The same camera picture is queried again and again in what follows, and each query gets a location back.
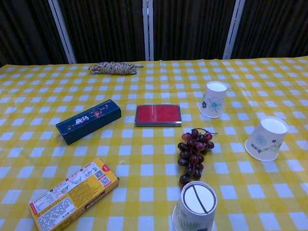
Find white yogurt cup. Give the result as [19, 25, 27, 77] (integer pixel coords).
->
[199, 81, 228, 119]

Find paper cup with line-marked bottom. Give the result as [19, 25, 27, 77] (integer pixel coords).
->
[172, 181, 218, 231]

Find green print paper cup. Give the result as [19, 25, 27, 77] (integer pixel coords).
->
[244, 116, 289, 162]

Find red ink stamp pad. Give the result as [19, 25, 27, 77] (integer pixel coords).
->
[134, 104, 182, 127]

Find yellow checked tablecloth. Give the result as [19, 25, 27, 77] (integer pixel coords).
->
[0, 55, 308, 231]

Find dark red grape bunch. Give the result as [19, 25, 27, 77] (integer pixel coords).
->
[177, 128, 218, 186]

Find dark blue floral box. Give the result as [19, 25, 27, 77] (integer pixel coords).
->
[55, 99, 122, 145]

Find black pleated curtain panel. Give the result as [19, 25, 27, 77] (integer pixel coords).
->
[232, 0, 308, 60]
[0, 0, 70, 67]
[153, 0, 235, 61]
[57, 0, 146, 64]

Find yellow printed food box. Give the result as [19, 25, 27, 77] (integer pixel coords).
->
[28, 157, 120, 231]

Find coiled braided rope bundle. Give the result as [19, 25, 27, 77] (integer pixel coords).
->
[88, 61, 144, 76]

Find white partition frame post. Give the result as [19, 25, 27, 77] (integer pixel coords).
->
[142, 0, 154, 62]
[223, 0, 246, 60]
[47, 0, 77, 64]

